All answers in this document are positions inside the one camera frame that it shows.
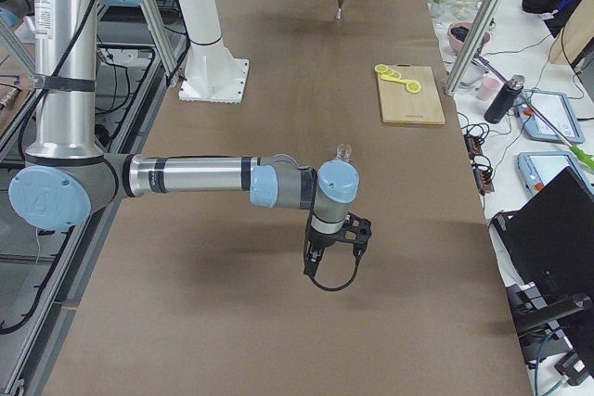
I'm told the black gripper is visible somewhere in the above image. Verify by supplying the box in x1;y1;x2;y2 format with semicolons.
303;226;335;276

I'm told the steel double jigger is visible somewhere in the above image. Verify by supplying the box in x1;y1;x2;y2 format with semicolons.
335;0;345;20

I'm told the clear glass measuring cup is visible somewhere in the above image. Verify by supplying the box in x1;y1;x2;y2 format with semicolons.
336;144;353;162

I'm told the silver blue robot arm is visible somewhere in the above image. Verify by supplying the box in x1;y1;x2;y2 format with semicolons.
8;0;371;277

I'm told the pink cup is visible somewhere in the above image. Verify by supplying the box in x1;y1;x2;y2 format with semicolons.
475;77;500;101

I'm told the bamboo cutting board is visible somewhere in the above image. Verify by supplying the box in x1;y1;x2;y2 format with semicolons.
375;64;446;125

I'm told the yellow plastic knife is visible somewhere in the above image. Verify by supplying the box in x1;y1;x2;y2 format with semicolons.
380;75;419;88

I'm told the lemon slice on knife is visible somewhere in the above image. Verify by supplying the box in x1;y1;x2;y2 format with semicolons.
406;83;421;94

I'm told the outer lemon slice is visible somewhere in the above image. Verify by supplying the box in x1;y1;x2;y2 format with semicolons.
374;64;390;74

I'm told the black laptop monitor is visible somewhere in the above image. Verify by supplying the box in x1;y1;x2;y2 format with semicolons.
491;168;593;373

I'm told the blue teach pendant near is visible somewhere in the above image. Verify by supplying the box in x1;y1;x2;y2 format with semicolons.
516;151;591;197

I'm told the blue teach pendant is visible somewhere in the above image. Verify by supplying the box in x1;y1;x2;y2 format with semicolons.
516;151;591;197
518;89;585;144

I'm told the black water bottle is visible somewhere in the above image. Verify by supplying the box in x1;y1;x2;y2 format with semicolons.
484;74;525;124

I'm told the pink bowl with cloth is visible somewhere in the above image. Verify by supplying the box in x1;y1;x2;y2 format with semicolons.
447;21;472;54

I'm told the blue teach pendant far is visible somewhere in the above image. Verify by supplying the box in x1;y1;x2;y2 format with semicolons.
518;89;585;144

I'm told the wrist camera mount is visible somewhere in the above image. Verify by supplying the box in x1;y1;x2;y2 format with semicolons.
342;213;372;250

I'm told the white camera pillar base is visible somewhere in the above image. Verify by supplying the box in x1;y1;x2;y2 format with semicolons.
178;0;250;104

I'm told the aluminium frame post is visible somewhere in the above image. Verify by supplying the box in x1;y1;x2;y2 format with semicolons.
445;0;502;96

